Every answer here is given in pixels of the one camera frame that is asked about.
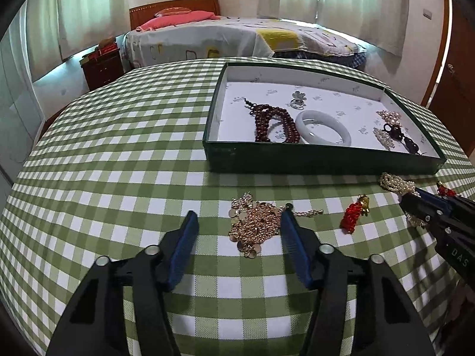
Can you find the pink pillow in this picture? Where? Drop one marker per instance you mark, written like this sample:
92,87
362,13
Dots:
174,20

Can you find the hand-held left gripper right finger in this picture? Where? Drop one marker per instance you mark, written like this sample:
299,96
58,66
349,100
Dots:
295,248

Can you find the green checkered tablecloth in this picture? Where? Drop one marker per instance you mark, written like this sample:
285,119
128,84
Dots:
122,155

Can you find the red embroidered cushion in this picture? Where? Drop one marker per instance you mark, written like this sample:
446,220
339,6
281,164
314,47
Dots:
172,11

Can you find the bed with patterned sheet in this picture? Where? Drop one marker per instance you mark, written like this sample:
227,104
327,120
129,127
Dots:
207,40

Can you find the wall light switch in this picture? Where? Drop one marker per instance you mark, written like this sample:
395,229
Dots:
428,13

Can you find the dark wooden nightstand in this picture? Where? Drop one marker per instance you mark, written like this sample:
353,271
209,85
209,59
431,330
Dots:
102,70

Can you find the small red tassel charm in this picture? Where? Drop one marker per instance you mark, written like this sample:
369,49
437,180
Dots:
447,191

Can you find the white jade bangle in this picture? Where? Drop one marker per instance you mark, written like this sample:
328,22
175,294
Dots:
345,131

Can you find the red gift box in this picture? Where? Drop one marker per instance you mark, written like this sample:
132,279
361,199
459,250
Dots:
107,49

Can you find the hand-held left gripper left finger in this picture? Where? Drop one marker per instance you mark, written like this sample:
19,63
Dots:
182,248

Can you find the brown wooden door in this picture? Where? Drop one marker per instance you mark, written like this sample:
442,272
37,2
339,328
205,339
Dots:
458,63

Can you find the red knot charm with gold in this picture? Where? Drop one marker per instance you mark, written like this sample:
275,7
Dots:
351,217

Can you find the green tray with white liner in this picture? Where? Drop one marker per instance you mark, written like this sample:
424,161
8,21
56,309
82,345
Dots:
259,92

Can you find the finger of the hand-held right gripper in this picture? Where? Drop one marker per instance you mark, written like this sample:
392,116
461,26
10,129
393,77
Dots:
434,197
423,209

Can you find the frosted glass sliding wardrobe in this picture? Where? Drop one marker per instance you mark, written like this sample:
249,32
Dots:
16,111

